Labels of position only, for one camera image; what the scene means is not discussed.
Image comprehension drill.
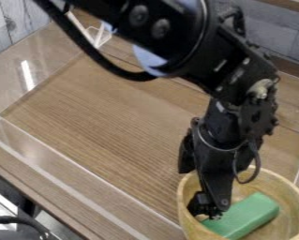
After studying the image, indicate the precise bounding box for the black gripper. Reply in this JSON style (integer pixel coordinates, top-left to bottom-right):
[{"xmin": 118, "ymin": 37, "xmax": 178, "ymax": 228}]
[{"xmin": 177, "ymin": 117, "xmax": 266, "ymax": 220}]

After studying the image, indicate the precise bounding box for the green rectangular block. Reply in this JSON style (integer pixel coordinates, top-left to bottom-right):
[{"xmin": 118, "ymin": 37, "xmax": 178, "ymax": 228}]
[{"xmin": 201, "ymin": 192, "xmax": 281, "ymax": 240}]

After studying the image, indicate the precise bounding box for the black metal bracket with screw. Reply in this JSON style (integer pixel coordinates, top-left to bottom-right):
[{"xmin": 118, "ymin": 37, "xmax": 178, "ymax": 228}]
[{"xmin": 15, "ymin": 209, "xmax": 62, "ymax": 240}]

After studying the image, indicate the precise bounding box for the clear acrylic corner bracket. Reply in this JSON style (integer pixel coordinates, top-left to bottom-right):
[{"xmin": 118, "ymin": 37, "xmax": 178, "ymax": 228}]
[{"xmin": 67, "ymin": 11, "xmax": 111, "ymax": 49}]

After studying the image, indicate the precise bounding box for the black cable lower left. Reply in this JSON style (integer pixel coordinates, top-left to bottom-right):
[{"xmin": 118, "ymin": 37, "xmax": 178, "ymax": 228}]
[{"xmin": 0, "ymin": 215, "xmax": 50, "ymax": 235}]

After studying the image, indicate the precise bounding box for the wooden oval bowl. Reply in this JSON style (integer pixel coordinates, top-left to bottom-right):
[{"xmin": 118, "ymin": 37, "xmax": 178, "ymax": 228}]
[{"xmin": 177, "ymin": 169, "xmax": 299, "ymax": 240}]

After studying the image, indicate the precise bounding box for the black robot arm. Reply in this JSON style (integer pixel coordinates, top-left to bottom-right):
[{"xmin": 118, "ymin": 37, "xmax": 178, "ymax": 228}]
[{"xmin": 34, "ymin": 0, "xmax": 280, "ymax": 219}]

